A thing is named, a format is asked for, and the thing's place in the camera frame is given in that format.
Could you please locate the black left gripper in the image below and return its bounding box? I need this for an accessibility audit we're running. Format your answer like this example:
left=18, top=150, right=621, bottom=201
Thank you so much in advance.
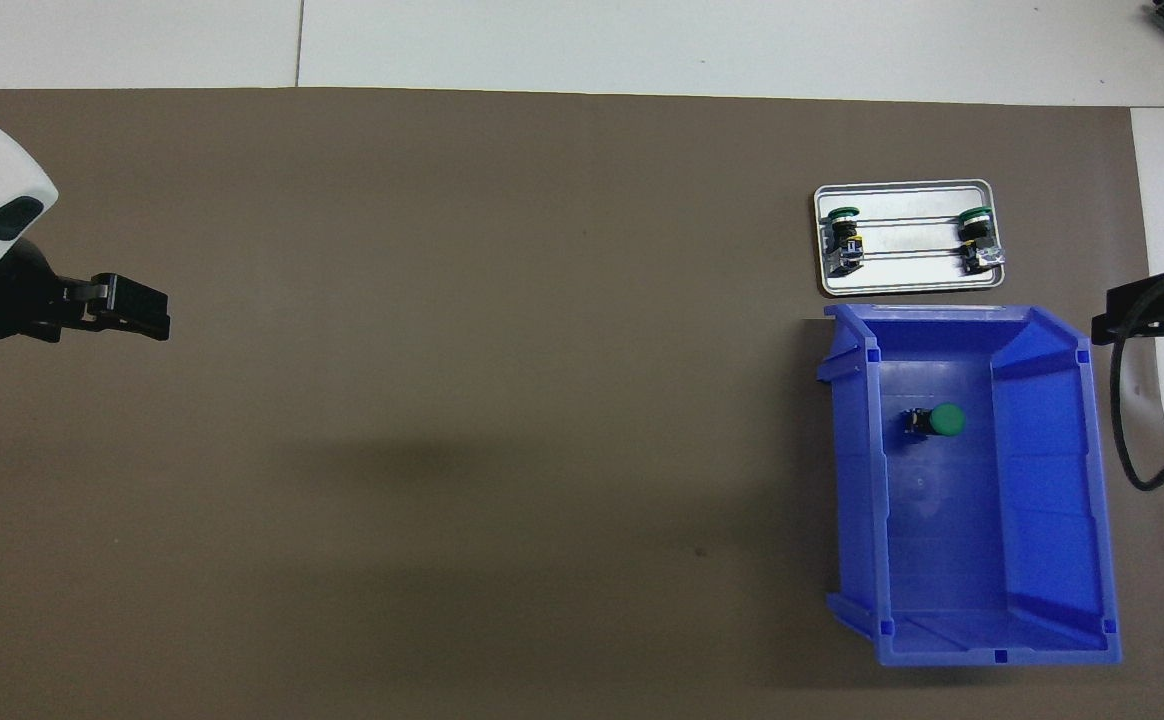
left=0, top=240, right=172, bottom=344

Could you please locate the green push button switch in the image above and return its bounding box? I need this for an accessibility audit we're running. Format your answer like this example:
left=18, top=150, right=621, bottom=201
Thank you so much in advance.
left=902, top=402, right=966, bottom=439
left=956, top=205, right=1006, bottom=276
left=822, top=204, right=865, bottom=276

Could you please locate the silver metal tray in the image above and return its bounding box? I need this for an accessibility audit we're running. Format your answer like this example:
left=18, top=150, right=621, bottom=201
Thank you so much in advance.
left=813, top=179, right=1005, bottom=298

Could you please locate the blue plastic storage bin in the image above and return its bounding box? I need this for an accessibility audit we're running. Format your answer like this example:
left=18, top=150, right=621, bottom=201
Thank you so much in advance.
left=816, top=303, right=1124, bottom=668

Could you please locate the brown table mat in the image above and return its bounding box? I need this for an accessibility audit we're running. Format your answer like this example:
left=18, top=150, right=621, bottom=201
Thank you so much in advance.
left=0, top=88, right=1164, bottom=720

